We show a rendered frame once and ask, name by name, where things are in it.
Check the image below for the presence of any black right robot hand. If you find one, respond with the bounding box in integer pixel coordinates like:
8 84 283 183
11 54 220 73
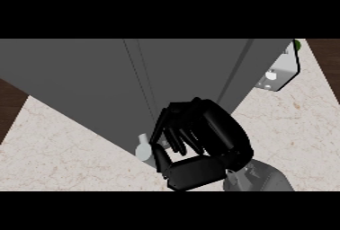
147 96 255 192

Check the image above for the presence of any pale water bottle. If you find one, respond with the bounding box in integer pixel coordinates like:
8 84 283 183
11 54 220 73
134 133 171 168

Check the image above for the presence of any dark grey flat door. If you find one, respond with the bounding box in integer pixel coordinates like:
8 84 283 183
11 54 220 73
0 39 294 155

